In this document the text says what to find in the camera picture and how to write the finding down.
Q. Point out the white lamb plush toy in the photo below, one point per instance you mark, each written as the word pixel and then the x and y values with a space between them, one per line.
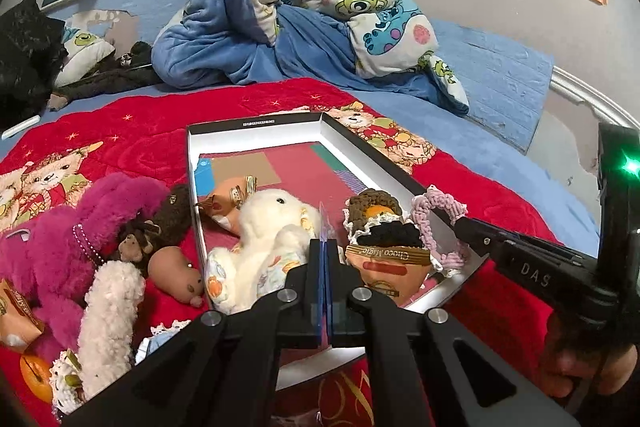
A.
pixel 265 227

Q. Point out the dark brown garment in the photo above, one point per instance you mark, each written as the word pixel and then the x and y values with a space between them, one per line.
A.
pixel 110 82

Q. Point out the black cardboard box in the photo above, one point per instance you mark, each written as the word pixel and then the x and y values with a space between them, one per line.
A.
pixel 300 167

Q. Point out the mandarin orange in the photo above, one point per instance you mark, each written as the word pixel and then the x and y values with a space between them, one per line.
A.
pixel 35 374
pixel 376 212

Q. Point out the white green crochet scrunchie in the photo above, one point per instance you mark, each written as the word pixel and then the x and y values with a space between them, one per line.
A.
pixel 67 374

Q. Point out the black white crochet scrunchie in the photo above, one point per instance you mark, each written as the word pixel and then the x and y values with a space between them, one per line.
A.
pixel 390 234

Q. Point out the red printed blanket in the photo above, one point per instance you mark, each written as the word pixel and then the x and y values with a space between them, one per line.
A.
pixel 150 132

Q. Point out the black jacket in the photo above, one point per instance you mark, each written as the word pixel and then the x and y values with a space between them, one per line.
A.
pixel 25 52

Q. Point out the person's right hand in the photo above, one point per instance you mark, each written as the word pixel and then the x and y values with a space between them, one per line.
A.
pixel 565 369

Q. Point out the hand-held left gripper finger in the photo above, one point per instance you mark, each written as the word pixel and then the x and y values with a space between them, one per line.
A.
pixel 316 287
pixel 328 287

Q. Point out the white fluffy scrunchie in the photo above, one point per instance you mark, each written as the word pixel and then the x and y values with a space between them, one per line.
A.
pixel 107 322

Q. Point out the white stick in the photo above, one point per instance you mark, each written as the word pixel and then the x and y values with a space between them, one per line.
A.
pixel 20 128

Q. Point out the brown crochet scrunchie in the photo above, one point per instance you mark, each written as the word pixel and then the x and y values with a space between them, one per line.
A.
pixel 365 199

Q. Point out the brown monkey plush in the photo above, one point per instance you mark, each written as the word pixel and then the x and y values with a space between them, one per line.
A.
pixel 165 222

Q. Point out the small monster print pillow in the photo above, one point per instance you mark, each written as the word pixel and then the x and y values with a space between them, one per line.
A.
pixel 82 54

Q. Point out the orange triangular snack packet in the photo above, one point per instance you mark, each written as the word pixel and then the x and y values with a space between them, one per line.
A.
pixel 227 204
pixel 395 274
pixel 15 312

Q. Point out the round blue bed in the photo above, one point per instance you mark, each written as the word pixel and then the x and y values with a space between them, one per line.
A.
pixel 500 72

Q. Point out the magenta plush toy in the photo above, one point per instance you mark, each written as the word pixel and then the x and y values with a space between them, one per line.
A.
pixel 60 247

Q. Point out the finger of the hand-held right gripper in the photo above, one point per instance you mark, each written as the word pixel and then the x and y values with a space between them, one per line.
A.
pixel 482 246
pixel 500 234

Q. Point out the pink crochet scrunchie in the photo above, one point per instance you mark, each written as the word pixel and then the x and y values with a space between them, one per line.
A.
pixel 435 202

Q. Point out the blue monster print blanket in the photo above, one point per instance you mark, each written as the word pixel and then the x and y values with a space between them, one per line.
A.
pixel 225 32

